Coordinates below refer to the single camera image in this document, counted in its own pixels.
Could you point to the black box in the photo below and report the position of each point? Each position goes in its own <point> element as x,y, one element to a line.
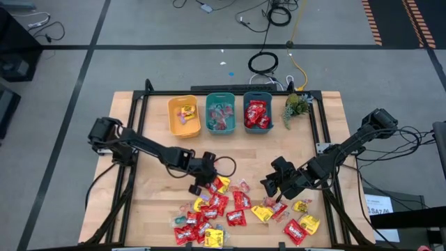
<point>7,108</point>

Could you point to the black desk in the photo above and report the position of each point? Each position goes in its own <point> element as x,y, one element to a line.
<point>15,35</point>

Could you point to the black rectangular bar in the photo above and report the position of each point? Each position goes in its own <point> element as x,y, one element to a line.
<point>231,87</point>

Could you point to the yellow plastic bin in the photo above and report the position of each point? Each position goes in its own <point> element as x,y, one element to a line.
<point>184,130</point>

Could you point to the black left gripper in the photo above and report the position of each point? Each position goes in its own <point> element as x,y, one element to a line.
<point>203,171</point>

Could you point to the potted artificial succulent plant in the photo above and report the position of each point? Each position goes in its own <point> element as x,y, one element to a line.
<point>295,106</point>

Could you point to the white paper sign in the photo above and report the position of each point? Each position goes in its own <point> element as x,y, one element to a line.
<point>378,205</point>

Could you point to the dark teal plastic bin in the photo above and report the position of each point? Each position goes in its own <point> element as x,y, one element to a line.
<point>258,131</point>

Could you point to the small yellow candy pack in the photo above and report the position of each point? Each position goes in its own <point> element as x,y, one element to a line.
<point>200,204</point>
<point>300,206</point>

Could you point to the black crate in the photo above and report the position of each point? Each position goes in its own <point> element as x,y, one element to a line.
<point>21,68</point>

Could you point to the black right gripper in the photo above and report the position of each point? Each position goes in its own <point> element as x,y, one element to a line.
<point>285,178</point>

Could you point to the grey power adapter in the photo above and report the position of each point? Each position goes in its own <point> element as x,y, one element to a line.
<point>206,8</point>

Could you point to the black orange-striped floor mat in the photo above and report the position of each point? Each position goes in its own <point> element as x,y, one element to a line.
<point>390,21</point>

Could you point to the red gummy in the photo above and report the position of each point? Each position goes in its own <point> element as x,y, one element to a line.
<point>183,208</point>
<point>268,201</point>
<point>281,217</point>
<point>244,185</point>
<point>217,115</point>
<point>227,111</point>

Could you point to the large yellow candy pack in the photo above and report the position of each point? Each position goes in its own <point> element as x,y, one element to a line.
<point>213,238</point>

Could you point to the light teal plastic bin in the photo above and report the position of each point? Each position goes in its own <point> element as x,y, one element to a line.
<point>220,131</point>

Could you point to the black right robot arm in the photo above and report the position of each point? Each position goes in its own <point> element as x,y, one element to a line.
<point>348,146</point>

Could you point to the red Skittles pack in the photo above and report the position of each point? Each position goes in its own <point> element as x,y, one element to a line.
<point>261,112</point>
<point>236,217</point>
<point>241,200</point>
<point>251,115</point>
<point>202,230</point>
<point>219,203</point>
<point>263,122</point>
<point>258,104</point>
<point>278,208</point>
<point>184,234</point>
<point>215,185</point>
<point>192,218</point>
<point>209,212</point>
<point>295,232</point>

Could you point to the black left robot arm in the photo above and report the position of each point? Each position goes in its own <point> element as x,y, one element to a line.
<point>150,148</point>

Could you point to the black shelf board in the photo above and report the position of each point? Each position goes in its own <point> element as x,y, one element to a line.
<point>411,217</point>

